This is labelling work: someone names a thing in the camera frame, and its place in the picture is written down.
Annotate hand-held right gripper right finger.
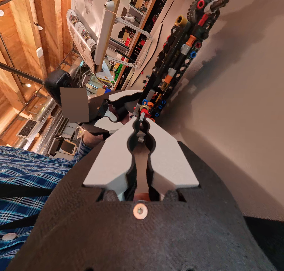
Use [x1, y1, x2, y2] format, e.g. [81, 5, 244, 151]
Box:
[143, 118, 199, 201]

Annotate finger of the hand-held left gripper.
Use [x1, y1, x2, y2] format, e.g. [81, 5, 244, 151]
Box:
[94, 110, 131, 135]
[108, 90, 145, 112]

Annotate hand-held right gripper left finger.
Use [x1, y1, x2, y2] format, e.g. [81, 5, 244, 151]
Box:
[83, 117, 141, 201]

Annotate black lego technic chassis model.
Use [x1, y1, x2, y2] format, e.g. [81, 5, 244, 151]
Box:
[133, 0, 230, 143]

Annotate lego instruction booklet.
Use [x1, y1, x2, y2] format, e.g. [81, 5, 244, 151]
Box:
[66, 0, 114, 66]

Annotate person's left hand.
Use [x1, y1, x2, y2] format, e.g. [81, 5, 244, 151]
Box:
[83, 131, 112, 149]

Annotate white paper with yellow print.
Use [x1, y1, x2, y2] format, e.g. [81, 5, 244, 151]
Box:
[95, 61, 116, 83]

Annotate pale booklet holder board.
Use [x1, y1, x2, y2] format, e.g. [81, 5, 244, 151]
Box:
[94, 0, 122, 73]

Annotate ceiling vent grille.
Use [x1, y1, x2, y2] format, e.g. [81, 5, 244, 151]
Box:
[16, 118, 39, 139]

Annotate storage shelf unit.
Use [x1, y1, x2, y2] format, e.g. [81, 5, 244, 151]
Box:
[111, 0, 178, 90]

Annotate blue plaid shirt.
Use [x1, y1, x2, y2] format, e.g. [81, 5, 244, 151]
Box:
[0, 145, 74, 271]

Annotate blue jeans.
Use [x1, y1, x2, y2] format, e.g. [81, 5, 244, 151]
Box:
[244, 216, 284, 271]

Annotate pale stand base plate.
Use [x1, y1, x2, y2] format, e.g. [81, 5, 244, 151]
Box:
[130, 23, 164, 87]

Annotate silver ventilation duct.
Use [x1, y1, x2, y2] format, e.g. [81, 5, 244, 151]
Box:
[13, 96, 70, 156]

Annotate black harness strap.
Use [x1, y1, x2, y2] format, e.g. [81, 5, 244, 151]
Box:
[0, 183, 55, 199]
[0, 213, 40, 231]

